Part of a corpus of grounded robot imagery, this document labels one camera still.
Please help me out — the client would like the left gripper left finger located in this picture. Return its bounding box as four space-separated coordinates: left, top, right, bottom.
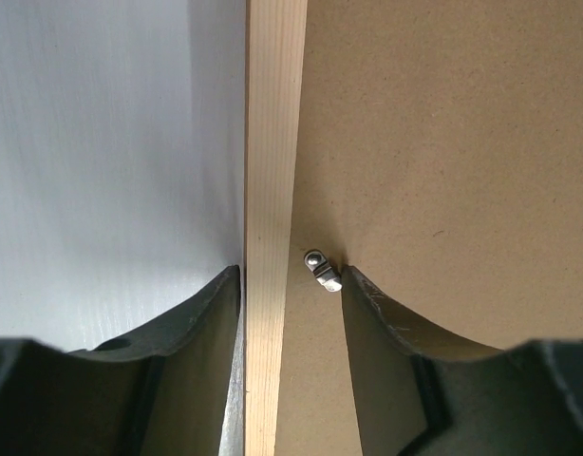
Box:
0 266 241 455

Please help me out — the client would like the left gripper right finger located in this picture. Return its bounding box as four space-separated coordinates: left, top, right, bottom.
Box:
342 266 583 455

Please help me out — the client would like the metal backing board clip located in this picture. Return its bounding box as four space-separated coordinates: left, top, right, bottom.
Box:
304 250 343 293

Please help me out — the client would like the brown frame backing board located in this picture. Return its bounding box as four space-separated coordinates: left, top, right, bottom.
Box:
275 1 583 455

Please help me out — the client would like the wooden picture frame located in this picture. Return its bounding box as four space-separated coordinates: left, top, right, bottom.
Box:
244 1 308 455

